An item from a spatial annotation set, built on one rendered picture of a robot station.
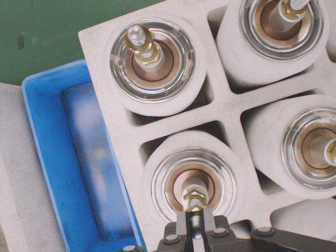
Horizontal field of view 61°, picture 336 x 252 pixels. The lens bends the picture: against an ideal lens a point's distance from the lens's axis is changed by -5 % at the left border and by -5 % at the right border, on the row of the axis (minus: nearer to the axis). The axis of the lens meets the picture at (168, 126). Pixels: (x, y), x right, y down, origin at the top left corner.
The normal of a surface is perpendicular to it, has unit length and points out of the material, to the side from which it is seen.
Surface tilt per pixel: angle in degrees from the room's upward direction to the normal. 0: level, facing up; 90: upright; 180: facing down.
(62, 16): 0
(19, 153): 90
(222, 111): 0
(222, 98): 0
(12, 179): 90
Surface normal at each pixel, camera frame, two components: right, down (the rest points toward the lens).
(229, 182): -0.13, 0.04
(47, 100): 0.96, -0.25
